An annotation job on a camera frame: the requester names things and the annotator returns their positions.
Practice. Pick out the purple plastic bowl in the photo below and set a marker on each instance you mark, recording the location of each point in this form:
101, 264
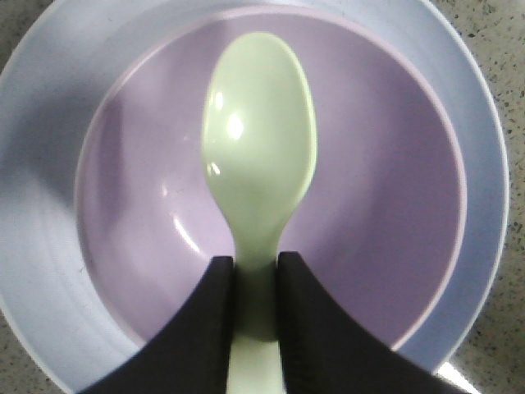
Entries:
380, 226

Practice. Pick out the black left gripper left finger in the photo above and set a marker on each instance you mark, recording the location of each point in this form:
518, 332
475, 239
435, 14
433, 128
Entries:
191, 353

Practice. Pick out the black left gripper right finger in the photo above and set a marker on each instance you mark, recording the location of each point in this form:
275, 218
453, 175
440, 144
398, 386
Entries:
323, 350

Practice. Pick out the light green plastic spoon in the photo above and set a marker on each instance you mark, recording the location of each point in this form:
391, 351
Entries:
259, 153

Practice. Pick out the light blue plate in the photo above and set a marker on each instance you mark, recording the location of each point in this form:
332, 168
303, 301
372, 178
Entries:
50, 89

